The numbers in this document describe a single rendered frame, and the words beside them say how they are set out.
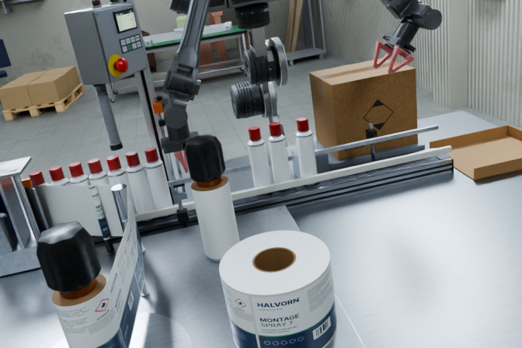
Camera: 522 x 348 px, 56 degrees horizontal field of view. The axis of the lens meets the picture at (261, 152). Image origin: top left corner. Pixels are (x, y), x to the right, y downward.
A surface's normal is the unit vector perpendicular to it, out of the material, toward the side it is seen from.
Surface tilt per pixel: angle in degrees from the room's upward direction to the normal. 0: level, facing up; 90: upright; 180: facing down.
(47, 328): 0
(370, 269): 0
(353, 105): 90
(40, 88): 90
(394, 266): 0
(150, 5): 90
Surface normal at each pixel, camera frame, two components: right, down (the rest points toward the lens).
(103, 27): 0.91, 0.02
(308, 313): 0.46, 0.25
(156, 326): -0.15, -0.92
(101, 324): 0.70, 0.16
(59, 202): -0.29, 0.38
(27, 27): 0.22, 0.32
